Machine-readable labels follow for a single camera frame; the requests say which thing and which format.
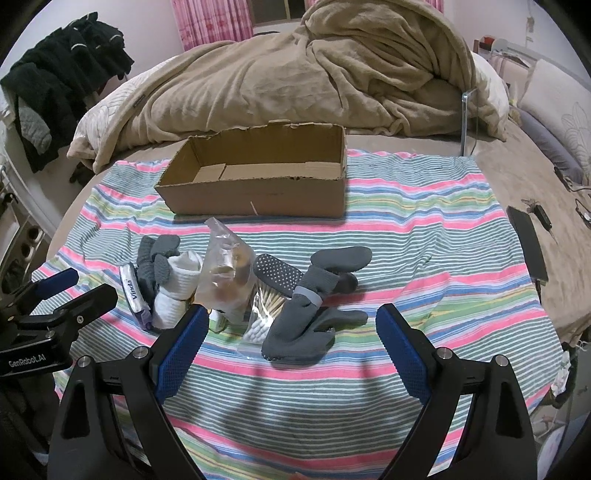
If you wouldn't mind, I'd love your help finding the bag of cotton swabs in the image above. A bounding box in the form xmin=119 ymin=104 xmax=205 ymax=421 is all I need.
xmin=238 ymin=281 xmax=291 ymax=357

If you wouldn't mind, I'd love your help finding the black clothing pile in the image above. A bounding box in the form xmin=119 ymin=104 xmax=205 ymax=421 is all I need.
xmin=0 ymin=13 xmax=136 ymax=160

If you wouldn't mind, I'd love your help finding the purple white tissue pack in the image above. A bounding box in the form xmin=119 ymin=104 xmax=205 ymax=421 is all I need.
xmin=119 ymin=261 xmax=156 ymax=331

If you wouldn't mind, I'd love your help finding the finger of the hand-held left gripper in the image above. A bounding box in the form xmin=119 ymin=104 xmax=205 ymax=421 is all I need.
xmin=0 ymin=268 xmax=80 ymax=320
xmin=28 ymin=283 xmax=119 ymax=345

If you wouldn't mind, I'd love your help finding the pink curtain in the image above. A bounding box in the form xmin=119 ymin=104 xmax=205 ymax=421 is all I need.
xmin=172 ymin=0 xmax=254 ymax=52

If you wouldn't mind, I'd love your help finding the crumpled white tissue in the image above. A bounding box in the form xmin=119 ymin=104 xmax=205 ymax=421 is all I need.
xmin=551 ymin=350 xmax=574 ymax=398

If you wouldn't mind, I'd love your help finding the grey sock with grip dots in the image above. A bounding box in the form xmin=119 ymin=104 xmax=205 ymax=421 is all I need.
xmin=253 ymin=253 xmax=305 ymax=298

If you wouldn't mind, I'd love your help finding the white leaf print pillow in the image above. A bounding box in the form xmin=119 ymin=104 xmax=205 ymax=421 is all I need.
xmin=517 ymin=58 xmax=591 ymax=175

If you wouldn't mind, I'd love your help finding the clear acrylic stand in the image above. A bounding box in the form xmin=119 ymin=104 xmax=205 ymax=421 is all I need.
xmin=461 ymin=88 xmax=477 ymax=156

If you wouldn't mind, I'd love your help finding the clear plastic bag with bottles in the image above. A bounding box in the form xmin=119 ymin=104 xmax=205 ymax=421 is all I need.
xmin=194 ymin=217 xmax=257 ymax=325

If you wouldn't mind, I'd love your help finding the black key fob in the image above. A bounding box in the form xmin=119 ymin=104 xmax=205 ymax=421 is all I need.
xmin=522 ymin=198 xmax=553 ymax=230

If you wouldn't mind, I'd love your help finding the grey knitted sock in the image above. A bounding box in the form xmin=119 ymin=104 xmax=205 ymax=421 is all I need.
xmin=137 ymin=234 xmax=182 ymax=302

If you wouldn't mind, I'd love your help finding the beige fleece blanket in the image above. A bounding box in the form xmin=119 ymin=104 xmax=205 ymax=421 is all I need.
xmin=67 ymin=0 xmax=511 ymax=174

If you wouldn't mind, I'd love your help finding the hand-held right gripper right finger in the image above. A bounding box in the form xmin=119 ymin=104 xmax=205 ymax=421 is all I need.
xmin=375 ymin=304 xmax=539 ymax=480

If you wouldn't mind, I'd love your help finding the open cardboard box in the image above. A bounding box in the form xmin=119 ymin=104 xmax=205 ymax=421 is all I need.
xmin=154 ymin=120 xmax=348 ymax=219

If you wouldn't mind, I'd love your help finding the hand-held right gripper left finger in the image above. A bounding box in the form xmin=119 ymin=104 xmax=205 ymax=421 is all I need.
xmin=47 ymin=305 xmax=211 ymax=480

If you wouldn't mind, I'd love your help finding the black cable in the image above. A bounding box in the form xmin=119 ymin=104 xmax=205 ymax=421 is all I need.
xmin=553 ymin=165 xmax=591 ymax=223

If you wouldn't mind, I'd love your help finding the striped multicolour cloth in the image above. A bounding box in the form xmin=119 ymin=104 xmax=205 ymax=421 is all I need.
xmin=39 ymin=150 xmax=561 ymax=480

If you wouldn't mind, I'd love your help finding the grey quilted garment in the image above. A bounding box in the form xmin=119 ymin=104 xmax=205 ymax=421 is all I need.
xmin=17 ymin=96 xmax=53 ymax=156

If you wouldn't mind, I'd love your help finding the grey pillow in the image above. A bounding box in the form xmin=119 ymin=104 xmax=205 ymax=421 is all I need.
xmin=517 ymin=108 xmax=587 ymax=186

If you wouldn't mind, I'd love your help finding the window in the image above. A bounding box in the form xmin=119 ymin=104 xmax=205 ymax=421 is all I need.
xmin=249 ymin=0 xmax=308 ymax=27

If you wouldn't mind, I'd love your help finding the white leaf print quilt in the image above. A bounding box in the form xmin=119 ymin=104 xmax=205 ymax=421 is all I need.
xmin=71 ymin=60 xmax=182 ymax=154

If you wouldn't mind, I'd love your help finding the black smartphone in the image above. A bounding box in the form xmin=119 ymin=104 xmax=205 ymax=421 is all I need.
xmin=506 ymin=205 xmax=550 ymax=283

